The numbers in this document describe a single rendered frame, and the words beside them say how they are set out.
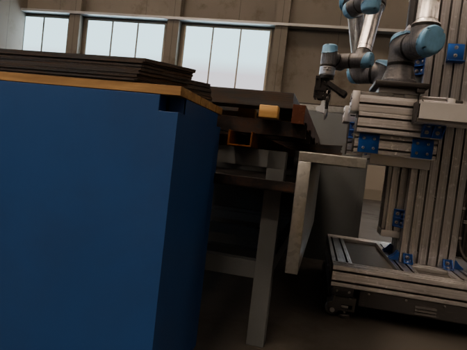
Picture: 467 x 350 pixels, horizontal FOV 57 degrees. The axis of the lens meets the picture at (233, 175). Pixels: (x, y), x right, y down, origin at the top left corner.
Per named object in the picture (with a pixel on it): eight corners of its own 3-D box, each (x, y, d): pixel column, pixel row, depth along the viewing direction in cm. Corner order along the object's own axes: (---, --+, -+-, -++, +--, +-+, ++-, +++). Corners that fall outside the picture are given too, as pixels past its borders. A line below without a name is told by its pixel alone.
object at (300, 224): (284, 272, 133) (298, 160, 132) (306, 221, 260) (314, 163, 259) (297, 275, 132) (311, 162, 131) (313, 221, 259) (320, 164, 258)
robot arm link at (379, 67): (391, 82, 234) (394, 57, 233) (367, 82, 241) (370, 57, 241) (397, 86, 244) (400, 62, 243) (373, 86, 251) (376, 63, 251)
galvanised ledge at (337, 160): (298, 160, 132) (299, 151, 132) (314, 163, 259) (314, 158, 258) (365, 168, 127) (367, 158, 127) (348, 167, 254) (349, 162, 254)
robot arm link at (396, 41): (403, 68, 201) (407, 39, 200) (423, 63, 188) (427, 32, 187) (381, 64, 198) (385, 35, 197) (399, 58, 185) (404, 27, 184)
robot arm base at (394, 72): (411, 90, 200) (414, 69, 199) (419, 84, 185) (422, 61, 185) (378, 87, 203) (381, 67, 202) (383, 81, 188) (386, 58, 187)
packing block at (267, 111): (258, 116, 137) (259, 104, 137) (260, 118, 142) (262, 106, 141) (276, 118, 135) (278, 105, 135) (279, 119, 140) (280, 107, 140)
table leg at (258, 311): (245, 344, 149) (268, 150, 146) (249, 337, 154) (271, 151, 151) (263, 348, 147) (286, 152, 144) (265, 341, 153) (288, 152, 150)
